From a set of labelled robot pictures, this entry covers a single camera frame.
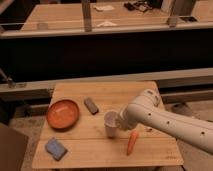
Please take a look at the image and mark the white ceramic cup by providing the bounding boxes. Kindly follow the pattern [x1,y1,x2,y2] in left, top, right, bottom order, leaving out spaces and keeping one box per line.
[104,111,117,138]

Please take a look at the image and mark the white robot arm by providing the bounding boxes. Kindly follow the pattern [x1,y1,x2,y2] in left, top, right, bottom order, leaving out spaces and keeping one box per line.
[116,89,213,155]

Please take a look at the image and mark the grey brown block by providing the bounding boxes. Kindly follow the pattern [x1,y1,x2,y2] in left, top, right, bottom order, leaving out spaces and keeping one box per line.
[84,98,99,115]

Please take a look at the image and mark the wooden cutting board table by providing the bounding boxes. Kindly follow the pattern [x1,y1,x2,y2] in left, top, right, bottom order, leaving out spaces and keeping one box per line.
[32,81,183,169]

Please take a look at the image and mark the orange bowl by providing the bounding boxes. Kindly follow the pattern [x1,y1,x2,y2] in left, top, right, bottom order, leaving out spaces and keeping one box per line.
[46,99,80,129]

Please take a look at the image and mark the orange carrot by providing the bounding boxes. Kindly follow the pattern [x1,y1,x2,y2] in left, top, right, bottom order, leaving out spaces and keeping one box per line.
[126,131,139,155]

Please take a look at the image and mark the white cloth on bench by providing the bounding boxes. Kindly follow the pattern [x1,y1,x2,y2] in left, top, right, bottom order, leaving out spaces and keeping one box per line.
[97,21,117,27]

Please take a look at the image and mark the white paper on bench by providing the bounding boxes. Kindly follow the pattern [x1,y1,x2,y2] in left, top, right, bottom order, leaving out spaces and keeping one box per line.
[93,5,115,12]

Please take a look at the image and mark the blue sponge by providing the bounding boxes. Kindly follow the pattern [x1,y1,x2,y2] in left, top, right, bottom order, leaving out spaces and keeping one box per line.
[45,138,67,161]

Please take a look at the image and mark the black tools on bench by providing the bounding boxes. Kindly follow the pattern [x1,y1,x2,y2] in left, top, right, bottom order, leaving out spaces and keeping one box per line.
[123,0,153,13]

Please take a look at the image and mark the metal post left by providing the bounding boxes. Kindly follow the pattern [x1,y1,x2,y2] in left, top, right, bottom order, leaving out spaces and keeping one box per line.
[81,0,92,32]

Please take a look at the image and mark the metal post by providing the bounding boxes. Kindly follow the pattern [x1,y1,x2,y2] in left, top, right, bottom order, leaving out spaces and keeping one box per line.
[167,0,197,27]
[81,0,92,32]

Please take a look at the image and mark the metal post right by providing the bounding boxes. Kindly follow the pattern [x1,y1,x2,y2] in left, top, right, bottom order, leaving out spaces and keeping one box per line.
[167,0,197,27]

